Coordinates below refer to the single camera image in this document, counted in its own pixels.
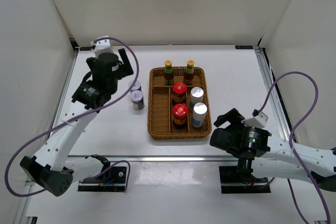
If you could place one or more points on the right black corner label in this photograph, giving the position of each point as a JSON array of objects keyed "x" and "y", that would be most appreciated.
[{"x": 244, "y": 47}]

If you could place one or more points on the black corner label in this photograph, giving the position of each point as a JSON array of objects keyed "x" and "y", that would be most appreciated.
[
  {"x": 244, "y": 47},
  {"x": 87, "y": 48}
]

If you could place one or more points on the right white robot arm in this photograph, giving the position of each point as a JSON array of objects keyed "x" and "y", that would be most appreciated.
[{"x": 261, "y": 154}]

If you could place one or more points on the grey-lid spice jar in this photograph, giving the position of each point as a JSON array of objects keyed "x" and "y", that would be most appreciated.
[
  {"x": 135, "y": 86},
  {"x": 137, "y": 100}
]

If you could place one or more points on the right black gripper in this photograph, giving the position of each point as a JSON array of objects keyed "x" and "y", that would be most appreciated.
[{"x": 233, "y": 117}]

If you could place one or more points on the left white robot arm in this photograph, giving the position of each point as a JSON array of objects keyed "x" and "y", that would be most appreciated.
[{"x": 49, "y": 166}]

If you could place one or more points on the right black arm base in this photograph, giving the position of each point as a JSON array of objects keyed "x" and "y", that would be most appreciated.
[{"x": 232, "y": 183}]

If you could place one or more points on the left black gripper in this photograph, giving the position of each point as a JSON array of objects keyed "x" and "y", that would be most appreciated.
[{"x": 126, "y": 69}]

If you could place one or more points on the red-lid sauce jar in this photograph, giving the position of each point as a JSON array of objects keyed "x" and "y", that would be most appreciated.
[
  {"x": 180, "y": 113},
  {"x": 179, "y": 90}
]

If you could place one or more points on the silver-cap white bottle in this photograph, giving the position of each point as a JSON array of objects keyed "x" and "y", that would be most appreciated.
[
  {"x": 199, "y": 113},
  {"x": 196, "y": 96}
]

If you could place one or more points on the yellow-cap sauce bottle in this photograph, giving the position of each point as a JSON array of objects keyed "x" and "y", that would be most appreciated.
[
  {"x": 168, "y": 73},
  {"x": 189, "y": 73}
]

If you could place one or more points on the brown wicker divided basket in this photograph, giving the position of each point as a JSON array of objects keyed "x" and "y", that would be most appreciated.
[{"x": 160, "y": 109}]

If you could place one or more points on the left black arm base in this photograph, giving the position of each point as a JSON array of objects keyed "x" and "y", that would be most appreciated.
[{"x": 113, "y": 181}]

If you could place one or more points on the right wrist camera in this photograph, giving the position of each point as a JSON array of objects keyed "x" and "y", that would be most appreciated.
[{"x": 258, "y": 120}]

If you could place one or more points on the left black corner label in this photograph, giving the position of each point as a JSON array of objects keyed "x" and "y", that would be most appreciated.
[{"x": 87, "y": 48}]

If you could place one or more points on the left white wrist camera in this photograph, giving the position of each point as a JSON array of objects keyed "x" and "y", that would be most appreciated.
[{"x": 101, "y": 46}]

